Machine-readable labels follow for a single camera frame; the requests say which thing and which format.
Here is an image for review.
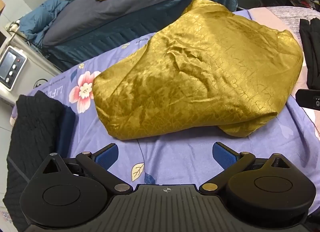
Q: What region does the black knitted garment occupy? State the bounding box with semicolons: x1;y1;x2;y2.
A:
2;90;63;232

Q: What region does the grey bed sheet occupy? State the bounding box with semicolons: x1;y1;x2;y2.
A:
41;0;203;47

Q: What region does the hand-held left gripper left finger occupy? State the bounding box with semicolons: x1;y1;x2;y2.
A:
32;143;133;195

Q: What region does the black folded garment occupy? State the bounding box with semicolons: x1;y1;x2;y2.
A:
299;17;320;90

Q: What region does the navy cloth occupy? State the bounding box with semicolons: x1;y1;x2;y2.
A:
55;106;77;162

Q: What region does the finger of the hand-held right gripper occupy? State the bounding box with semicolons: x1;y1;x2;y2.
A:
296;88;320;111

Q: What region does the lavender speckled blanket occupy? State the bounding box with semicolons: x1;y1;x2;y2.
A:
267;6;320;34

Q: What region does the white appliance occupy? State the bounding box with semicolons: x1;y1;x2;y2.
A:
0;21;62;106

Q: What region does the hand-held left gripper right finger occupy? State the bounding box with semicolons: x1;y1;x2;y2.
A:
199;141;298;194

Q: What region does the black stool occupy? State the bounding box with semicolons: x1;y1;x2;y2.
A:
236;0;263;11

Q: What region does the gold satin garment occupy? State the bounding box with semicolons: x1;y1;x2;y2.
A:
93;0;304;141

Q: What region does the purple floral bedsheet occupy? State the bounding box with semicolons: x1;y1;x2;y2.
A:
10;7;320;224

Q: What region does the blue duvet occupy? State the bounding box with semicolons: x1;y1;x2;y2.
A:
19;0;73;42

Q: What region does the white control panel with screen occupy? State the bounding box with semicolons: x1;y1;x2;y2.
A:
0;45;27;91

